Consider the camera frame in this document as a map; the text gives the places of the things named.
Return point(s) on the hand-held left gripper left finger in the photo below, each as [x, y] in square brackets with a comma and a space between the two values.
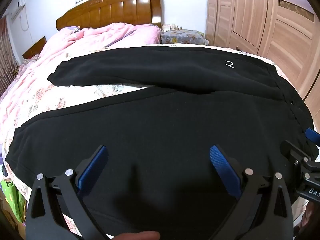
[96, 165]

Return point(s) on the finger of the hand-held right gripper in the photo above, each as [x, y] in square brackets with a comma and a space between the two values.
[295, 152]
[313, 137]

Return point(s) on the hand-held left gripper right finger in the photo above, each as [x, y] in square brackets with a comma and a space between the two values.
[221, 165]

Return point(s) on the black pants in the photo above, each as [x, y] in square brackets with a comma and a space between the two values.
[162, 130]

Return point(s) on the cream floral blanket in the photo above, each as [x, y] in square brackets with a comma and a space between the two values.
[75, 95]

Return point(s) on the green printed blanket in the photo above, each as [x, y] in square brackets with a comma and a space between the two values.
[12, 197]

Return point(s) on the pink quilt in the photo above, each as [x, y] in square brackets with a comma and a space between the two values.
[87, 40]

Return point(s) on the wooden wardrobe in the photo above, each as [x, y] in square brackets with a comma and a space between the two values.
[262, 17]

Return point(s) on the small wooden headboard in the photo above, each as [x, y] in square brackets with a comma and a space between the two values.
[35, 47]

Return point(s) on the nightstand with floral cloth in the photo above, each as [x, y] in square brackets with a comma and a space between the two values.
[182, 36]

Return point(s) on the floral curtain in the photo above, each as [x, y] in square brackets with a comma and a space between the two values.
[6, 55]

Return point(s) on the white box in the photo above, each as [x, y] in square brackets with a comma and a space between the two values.
[166, 27]

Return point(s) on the large wooden headboard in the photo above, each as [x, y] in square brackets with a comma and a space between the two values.
[112, 7]

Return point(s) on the white air conditioner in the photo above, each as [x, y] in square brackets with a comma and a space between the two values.
[17, 12]

